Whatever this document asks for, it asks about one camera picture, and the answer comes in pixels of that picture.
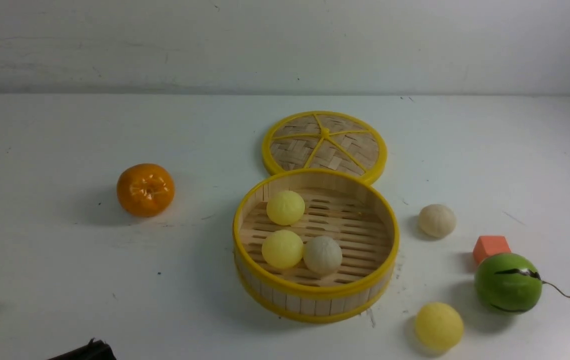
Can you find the orange toy tangerine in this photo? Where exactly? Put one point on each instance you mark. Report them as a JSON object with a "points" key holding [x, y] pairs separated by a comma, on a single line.
{"points": [[145, 190]]}

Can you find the bamboo steamer tray yellow rim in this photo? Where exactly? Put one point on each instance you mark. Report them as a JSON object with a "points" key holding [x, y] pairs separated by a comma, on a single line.
{"points": [[342, 207]]}

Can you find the yellow bun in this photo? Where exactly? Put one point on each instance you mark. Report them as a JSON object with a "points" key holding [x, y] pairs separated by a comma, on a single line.
{"points": [[285, 208], [438, 326], [282, 249]]}

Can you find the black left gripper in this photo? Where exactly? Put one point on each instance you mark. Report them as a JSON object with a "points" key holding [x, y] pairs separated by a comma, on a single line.
{"points": [[94, 350]]}

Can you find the woven bamboo steamer lid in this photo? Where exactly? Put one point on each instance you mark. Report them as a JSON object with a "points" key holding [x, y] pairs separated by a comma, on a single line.
{"points": [[325, 140]]}

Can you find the orange foam cube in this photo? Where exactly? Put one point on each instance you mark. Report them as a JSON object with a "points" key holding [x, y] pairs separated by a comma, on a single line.
{"points": [[489, 245]]}

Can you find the green toy watermelon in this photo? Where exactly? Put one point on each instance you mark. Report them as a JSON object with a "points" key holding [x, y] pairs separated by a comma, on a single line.
{"points": [[509, 283]]}

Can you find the white bun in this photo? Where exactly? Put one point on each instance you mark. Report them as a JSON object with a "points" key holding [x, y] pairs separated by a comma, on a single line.
{"points": [[322, 255], [437, 220]]}

